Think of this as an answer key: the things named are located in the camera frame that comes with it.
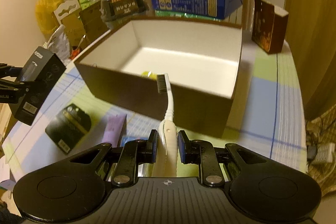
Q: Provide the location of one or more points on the yellow snack packet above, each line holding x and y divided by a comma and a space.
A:
149, 74

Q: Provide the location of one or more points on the purple cream tube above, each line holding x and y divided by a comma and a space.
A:
113, 129

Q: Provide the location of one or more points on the green drink pack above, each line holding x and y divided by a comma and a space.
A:
183, 15

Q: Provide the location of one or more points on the plaid tablecloth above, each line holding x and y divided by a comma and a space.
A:
266, 115

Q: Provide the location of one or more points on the white electric toothbrush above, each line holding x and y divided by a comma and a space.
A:
167, 149

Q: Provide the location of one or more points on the black Honglu food container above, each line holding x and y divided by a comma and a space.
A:
112, 10

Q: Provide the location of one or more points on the tan door curtain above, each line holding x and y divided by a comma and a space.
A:
311, 37

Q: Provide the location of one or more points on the white power strip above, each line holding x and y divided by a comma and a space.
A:
320, 153

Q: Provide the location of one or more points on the black blister card pack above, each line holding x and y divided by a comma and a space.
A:
69, 126

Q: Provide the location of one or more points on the brown cardboard carton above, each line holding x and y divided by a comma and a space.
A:
92, 22

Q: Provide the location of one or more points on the white handled cardboard box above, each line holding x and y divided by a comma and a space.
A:
68, 14

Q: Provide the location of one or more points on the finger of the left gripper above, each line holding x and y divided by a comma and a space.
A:
7, 85
9, 71

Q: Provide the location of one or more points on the silver foil bag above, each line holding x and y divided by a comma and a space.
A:
59, 44

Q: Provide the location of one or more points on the black Flyco shaver box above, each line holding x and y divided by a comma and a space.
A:
37, 78

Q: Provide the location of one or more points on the brown cardboard sorting box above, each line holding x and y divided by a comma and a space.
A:
177, 69

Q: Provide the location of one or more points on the yellow plastic bag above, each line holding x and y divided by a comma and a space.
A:
46, 19

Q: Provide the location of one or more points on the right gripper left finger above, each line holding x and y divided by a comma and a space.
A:
133, 154

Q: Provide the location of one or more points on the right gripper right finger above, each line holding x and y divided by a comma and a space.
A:
201, 153

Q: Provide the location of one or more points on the dark red gift bag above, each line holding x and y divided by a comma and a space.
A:
269, 26

